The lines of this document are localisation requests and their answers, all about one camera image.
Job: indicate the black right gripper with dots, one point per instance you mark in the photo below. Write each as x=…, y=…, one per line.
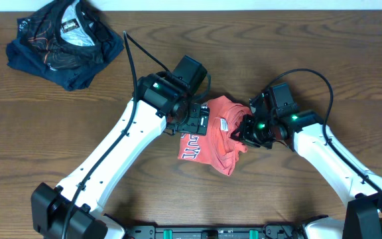
x=243, y=132

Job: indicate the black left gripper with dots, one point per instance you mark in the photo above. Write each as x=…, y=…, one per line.
x=195, y=125

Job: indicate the orange red t-shirt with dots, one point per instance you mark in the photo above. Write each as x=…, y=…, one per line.
x=216, y=147

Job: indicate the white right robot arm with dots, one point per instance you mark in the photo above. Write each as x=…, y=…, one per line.
x=306, y=133

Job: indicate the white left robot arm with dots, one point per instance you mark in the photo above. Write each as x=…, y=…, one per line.
x=74, y=208

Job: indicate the dark navy folded shirt pile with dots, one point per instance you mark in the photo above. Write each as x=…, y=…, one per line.
x=64, y=42

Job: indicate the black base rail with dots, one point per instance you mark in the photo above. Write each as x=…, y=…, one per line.
x=269, y=231

